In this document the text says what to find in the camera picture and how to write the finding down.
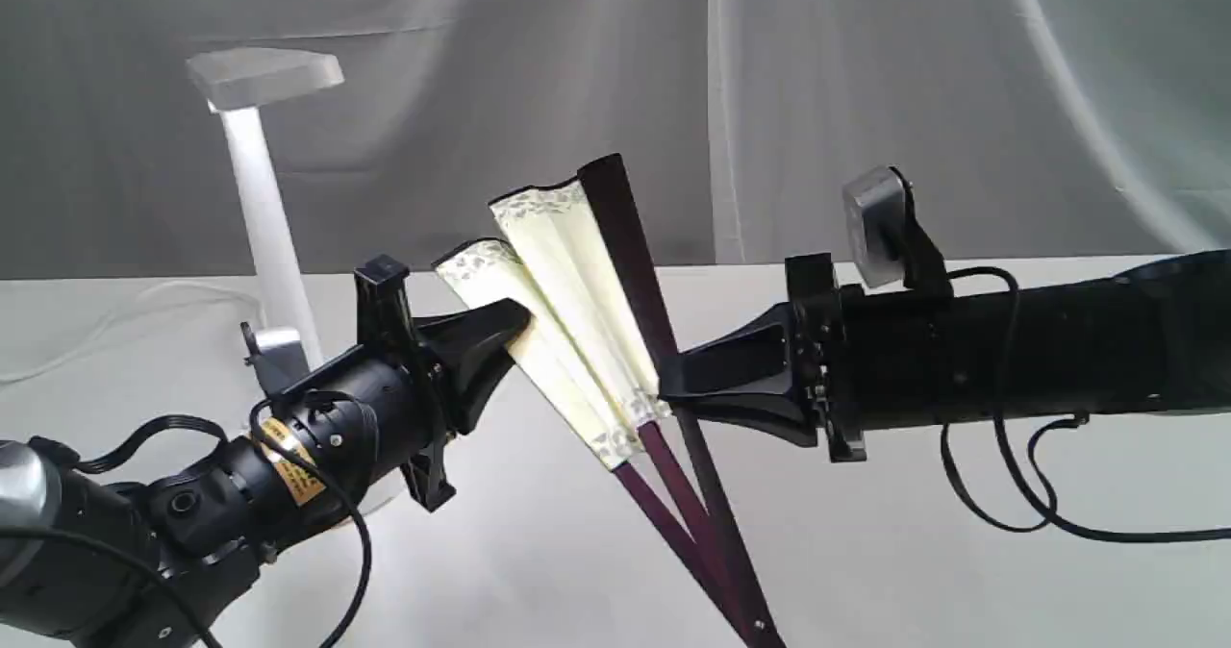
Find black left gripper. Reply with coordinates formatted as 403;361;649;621
250;257;532;512

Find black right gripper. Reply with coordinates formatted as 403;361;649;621
660;253;867;463

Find folding paper fan dark ribs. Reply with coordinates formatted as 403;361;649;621
433;154;787;648

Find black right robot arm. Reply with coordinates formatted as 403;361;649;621
659;250;1230;462

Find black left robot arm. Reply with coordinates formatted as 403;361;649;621
2;257;532;647

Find white desk lamp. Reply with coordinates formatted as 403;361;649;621
183;48;415;533

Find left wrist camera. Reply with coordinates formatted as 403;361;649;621
240;322;311;398

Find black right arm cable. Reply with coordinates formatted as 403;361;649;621
938;265;1231;545

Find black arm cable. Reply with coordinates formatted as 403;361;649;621
0;388;375;648
938;265;1231;545

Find white power cable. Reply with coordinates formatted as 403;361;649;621
0;278;261;386

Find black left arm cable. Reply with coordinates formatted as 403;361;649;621
0;388;375;648

